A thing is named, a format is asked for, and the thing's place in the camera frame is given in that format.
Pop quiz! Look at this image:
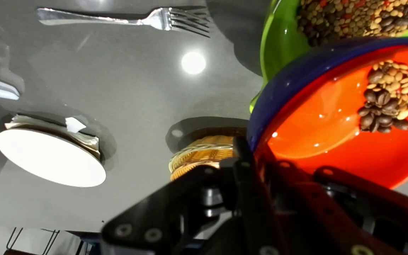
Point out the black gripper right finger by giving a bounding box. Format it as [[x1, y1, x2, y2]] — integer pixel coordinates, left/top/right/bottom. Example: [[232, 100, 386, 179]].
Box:
[[263, 159, 408, 255]]

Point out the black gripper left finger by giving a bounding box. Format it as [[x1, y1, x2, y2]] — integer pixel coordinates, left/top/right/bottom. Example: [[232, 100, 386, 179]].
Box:
[[99, 135, 281, 255]]

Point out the red bowl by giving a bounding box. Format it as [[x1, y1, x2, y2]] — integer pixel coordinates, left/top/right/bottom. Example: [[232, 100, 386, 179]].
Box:
[[253, 44, 408, 192]]

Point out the small coffee bean heap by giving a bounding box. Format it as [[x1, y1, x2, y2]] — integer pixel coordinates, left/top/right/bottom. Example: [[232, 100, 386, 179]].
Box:
[[355, 59, 408, 135]]

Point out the blue bowl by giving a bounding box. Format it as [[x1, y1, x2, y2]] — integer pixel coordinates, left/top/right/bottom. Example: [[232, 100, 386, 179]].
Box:
[[246, 37, 408, 154]]

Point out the green bowl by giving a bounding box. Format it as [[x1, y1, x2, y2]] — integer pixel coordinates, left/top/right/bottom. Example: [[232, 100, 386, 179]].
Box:
[[257, 0, 408, 115]]

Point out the woven wicker basket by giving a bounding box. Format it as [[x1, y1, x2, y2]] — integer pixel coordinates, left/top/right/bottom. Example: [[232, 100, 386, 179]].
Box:
[[167, 135, 239, 182]]

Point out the white plate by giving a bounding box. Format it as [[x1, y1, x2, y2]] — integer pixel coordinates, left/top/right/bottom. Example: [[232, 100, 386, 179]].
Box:
[[0, 112, 109, 190]]

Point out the large mixed bean heap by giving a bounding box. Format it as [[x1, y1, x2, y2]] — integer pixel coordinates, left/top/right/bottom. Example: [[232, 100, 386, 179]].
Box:
[[294, 0, 408, 49]]

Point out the silver fork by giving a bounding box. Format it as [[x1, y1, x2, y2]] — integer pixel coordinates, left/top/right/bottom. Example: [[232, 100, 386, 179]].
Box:
[[35, 5, 213, 40]]

